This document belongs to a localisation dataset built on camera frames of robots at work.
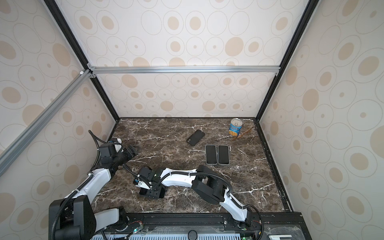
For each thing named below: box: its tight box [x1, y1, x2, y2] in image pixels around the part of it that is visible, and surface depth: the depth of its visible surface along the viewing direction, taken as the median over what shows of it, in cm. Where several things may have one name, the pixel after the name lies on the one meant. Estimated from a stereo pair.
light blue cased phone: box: [217, 145, 230, 166], surface depth 101 cm
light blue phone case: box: [205, 144, 218, 165], surface depth 100 cm
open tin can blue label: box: [228, 117, 243, 136], surface depth 105 cm
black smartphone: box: [144, 186, 166, 199], surface depth 76 cm
